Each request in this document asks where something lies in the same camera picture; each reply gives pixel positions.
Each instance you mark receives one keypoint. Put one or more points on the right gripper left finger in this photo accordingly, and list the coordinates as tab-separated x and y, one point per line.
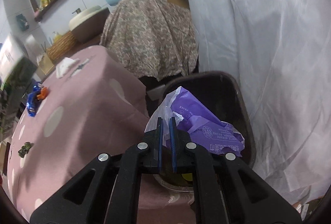
107	189

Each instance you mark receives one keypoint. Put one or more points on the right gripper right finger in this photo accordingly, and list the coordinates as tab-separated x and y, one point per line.
226	190

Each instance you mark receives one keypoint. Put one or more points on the purple plastic bag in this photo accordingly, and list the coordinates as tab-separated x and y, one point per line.
198	121

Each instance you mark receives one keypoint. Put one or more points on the blue snack wrapper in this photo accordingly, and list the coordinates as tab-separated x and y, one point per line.
32	100

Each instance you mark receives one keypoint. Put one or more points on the green white carton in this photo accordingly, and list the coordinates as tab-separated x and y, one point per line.
17	68

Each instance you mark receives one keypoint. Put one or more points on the dark brown trash bin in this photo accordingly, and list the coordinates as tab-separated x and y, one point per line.
220	93

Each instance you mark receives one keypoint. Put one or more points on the pink polka dot tablecloth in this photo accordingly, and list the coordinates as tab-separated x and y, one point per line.
96	107

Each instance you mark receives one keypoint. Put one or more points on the small orange wrapper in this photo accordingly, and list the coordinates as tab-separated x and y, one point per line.
44	92

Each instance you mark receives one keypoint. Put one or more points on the white crumpled tissue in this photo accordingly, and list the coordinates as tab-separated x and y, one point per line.
64	66

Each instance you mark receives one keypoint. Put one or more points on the wooden tissue box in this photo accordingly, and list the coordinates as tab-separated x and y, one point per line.
45	64

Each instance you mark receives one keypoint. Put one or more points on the woven basket sink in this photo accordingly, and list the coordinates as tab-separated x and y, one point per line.
61	46

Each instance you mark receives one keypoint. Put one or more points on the floral paisley cloth cover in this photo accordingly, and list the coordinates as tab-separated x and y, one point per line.
151	38

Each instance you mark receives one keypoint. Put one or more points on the yellow soap dispenser bottle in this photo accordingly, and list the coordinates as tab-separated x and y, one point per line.
56	36

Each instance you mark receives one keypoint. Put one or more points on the brown white lidded pot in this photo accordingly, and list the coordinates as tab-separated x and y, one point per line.
89	23

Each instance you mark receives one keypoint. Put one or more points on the white cloth cover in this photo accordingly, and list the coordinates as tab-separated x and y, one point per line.
279	53

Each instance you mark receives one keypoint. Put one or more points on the bronze faucet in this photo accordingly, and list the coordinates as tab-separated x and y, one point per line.
77	11

